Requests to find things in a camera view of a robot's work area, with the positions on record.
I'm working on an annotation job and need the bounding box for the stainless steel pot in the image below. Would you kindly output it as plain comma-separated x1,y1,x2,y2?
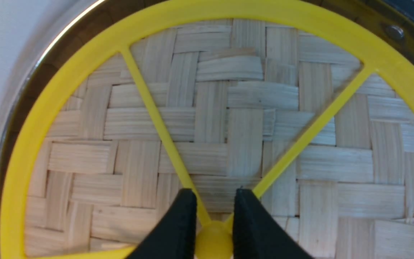
0,0,414,259

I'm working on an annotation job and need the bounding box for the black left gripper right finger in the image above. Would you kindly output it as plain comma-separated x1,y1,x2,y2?
233,188,312,259

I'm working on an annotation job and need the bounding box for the yellow woven bamboo steamer lid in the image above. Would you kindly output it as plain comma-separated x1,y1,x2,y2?
0,0,414,259

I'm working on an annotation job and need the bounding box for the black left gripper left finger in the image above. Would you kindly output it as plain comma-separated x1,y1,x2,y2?
126,188,197,259

